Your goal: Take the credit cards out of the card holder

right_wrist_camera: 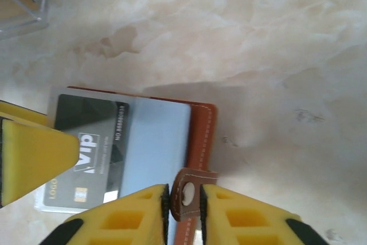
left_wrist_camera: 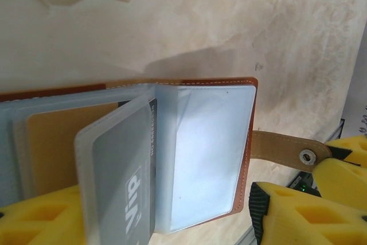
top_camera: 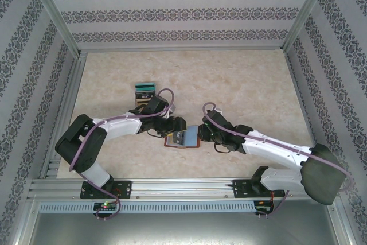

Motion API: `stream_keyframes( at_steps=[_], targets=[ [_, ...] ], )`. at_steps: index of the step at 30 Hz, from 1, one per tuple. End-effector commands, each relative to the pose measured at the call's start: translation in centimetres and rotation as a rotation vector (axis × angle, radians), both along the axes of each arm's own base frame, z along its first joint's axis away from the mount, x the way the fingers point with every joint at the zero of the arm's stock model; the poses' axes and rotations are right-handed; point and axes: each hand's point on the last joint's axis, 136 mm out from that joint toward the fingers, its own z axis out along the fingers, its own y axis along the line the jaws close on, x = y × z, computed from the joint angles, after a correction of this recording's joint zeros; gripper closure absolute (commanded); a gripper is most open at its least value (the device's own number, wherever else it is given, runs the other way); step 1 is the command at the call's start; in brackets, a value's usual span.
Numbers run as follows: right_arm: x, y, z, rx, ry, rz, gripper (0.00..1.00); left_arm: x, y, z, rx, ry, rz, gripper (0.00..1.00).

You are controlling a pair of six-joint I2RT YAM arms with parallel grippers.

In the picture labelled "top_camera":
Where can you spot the black card white print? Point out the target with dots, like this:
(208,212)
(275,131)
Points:
(179,139)

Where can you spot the brown card holder blue sleeves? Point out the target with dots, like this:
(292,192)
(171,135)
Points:
(191,139)

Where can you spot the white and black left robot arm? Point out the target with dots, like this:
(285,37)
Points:
(120,126)

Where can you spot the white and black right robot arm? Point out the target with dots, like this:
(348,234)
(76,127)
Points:
(275,147)

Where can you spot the gold striped card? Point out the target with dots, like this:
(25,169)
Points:
(142,102)

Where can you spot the black card purple print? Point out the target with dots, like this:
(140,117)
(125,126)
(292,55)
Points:
(144,94)

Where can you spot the clear acrylic card box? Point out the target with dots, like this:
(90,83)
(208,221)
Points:
(135,95)

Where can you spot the circuit board with green light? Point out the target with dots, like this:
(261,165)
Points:
(105,206)

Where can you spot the grey metal sheet panel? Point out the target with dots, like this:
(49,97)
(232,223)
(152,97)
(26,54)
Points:
(183,230)

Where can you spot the small circuit board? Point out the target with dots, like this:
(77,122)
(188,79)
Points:
(263,209)

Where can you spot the aluminium mounting rail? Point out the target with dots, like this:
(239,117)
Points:
(177,187)

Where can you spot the aluminium frame beam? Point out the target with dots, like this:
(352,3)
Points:
(183,50)

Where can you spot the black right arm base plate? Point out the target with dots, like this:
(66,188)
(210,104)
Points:
(241,187)

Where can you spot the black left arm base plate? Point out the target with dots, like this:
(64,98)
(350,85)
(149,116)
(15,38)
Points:
(126,189)

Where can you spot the aluminium floor rail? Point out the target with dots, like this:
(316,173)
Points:
(70,98)

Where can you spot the aluminium frame post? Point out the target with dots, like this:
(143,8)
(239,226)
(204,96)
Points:
(51,12)
(308,9)

